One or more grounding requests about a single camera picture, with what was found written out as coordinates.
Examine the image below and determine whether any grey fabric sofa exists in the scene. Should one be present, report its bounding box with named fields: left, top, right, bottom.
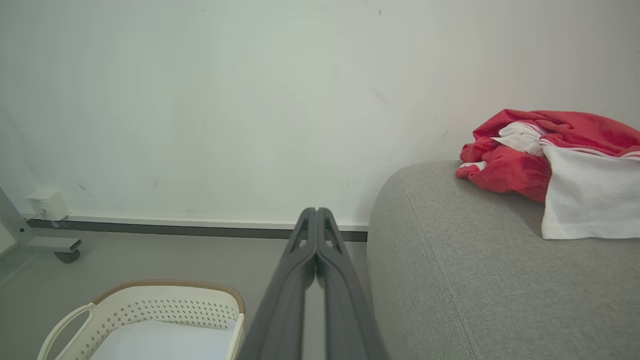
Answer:
left=366, top=159, right=640, bottom=360

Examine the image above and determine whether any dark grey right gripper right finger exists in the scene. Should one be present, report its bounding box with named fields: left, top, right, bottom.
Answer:
left=316, top=207, right=390, bottom=360

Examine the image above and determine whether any pale white cloth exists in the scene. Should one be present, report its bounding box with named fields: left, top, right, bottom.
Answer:
left=89, top=319, right=237, bottom=360

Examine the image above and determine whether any grey metal frame leg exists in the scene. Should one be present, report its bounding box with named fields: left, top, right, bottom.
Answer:
left=0, top=187, right=83, bottom=254

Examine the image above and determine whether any white wall outlet box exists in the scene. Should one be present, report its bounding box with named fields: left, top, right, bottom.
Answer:
left=26, top=191, right=72, bottom=222

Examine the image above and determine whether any red and white garment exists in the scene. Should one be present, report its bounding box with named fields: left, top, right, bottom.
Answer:
left=455, top=108, right=640, bottom=240

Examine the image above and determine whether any white perforated laundry basket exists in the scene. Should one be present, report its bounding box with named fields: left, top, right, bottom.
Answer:
left=37, top=278, right=247, bottom=360

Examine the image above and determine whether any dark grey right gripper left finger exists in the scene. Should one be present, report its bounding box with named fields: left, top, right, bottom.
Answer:
left=237, top=207, right=319, bottom=360

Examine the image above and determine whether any white and black baseboard strip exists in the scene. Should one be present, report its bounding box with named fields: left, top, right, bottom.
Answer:
left=22, top=214, right=370, bottom=243

